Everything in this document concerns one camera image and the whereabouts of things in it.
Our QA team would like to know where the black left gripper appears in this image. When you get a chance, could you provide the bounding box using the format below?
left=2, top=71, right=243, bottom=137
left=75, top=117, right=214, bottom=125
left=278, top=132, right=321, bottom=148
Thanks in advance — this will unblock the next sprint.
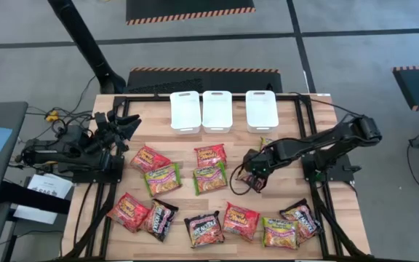
left=92, top=110, right=143, bottom=152

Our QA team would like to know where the green Maruchan ramen pack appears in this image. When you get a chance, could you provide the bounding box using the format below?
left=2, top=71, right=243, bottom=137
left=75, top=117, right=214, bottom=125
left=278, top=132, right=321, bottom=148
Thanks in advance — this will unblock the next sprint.
left=261, top=216, right=300, bottom=251
left=259, top=135, right=274, bottom=152
left=143, top=162, right=183, bottom=198
left=192, top=160, right=229, bottom=197

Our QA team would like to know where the black Fire Noodle ramen pack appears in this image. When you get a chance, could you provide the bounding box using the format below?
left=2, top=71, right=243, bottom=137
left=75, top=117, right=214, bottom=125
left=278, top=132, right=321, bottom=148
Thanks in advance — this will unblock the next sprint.
left=236, top=172, right=260, bottom=192
left=183, top=210, right=226, bottom=250
left=279, top=198, right=324, bottom=244
left=142, top=198, right=180, bottom=243

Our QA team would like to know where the red Spicy Noods ramen pack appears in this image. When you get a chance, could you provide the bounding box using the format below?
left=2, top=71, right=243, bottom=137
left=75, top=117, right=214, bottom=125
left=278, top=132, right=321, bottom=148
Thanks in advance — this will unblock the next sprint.
left=129, top=144, right=172, bottom=174
left=193, top=143, right=228, bottom=169
left=222, top=202, right=261, bottom=242
left=105, top=191, right=151, bottom=234

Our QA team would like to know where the white plastic bin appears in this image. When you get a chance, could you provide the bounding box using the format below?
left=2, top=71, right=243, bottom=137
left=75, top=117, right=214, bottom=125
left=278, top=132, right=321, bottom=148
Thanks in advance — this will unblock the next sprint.
left=201, top=90, right=234, bottom=134
left=169, top=90, right=202, bottom=135
left=245, top=90, right=280, bottom=134

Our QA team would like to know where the white paper sheet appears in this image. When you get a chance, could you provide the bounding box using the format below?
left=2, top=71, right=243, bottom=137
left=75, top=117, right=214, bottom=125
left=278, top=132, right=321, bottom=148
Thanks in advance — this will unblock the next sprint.
left=12, top=173, right=74, bottom=225

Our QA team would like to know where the black desk foot bar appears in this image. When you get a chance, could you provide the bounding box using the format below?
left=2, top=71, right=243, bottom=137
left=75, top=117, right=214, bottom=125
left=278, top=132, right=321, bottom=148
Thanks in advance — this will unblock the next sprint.
left=0, top=180, right=71, bottom=215

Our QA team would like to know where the grey desk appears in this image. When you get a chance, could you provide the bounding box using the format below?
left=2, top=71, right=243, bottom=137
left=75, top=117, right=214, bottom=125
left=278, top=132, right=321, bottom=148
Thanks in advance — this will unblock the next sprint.
left=0, top=101, right=29, bottom=208

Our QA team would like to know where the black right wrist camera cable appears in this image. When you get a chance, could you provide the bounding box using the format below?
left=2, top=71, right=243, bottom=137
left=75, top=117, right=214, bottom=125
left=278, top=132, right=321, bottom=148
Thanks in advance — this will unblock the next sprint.
left=229, top=159, right=256, bottom=197

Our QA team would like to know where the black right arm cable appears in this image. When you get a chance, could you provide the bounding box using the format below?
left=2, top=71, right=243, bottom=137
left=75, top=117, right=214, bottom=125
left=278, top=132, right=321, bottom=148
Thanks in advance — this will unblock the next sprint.
left=288, top=92, right=364, bottom=118

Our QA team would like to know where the black camera stand pole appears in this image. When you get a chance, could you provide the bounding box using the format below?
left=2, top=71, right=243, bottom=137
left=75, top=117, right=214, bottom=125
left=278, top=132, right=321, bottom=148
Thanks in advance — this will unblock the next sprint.
left=47, top=0, right=127, bottom=95

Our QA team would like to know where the black metal table frame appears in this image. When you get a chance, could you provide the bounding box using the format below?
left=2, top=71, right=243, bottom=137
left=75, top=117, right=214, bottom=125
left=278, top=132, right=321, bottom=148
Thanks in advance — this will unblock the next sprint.
left=62, top=93, right=374, bottom=262

